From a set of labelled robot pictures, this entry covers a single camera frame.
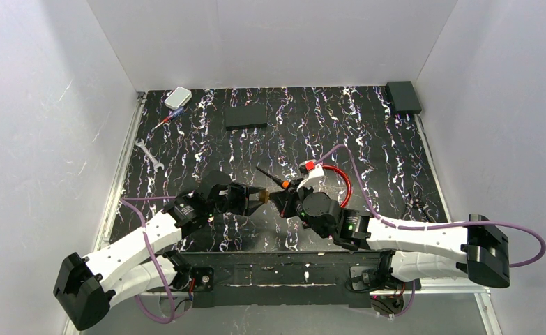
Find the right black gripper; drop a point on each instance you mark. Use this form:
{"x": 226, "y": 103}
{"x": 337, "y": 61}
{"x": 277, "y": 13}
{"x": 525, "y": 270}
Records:
{"x": 289, "y": 203}

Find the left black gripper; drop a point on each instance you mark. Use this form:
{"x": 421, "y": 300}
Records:
{"x": 244, "y": 197}

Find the brass padlock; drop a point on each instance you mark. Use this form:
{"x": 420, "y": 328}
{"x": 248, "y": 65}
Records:
{"x": 263, "y": 196}

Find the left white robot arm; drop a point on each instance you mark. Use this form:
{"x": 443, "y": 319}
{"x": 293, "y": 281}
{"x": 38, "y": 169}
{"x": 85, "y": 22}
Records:
{"x": 125, "y": 254}

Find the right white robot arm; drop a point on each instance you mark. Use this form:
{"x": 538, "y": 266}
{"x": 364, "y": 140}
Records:
{"x": 411, "y": 250}

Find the black flat box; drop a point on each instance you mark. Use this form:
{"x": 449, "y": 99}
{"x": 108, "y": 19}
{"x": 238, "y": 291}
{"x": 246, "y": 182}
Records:
{"x": 245, "y": 117}

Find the silver wrench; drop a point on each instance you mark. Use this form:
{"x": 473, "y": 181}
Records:
{"x": 157, "y": 165}

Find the small red blue screwdriver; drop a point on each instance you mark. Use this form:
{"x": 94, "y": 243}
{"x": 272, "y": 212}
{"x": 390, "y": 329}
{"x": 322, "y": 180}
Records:
{"x": 172, "y": 115}

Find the white rectangular box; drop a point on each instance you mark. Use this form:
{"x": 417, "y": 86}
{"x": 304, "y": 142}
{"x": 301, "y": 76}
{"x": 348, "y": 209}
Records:
{"x": 178, "y": 98}

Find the black corner box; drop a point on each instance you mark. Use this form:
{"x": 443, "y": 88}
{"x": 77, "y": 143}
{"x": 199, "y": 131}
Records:
{"x": 403, "y": 97}

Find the orange handled screwdriver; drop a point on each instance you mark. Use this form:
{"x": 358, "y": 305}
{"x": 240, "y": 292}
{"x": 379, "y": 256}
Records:
{"x": 276, "y": 180}

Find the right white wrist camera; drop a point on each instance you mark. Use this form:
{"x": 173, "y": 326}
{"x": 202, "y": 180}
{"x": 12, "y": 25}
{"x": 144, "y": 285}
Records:
{"x": 312, "y": 172}

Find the black base frame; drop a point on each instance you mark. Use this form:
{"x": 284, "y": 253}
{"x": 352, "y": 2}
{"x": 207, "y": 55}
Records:
{"x": 207, "y": 280}

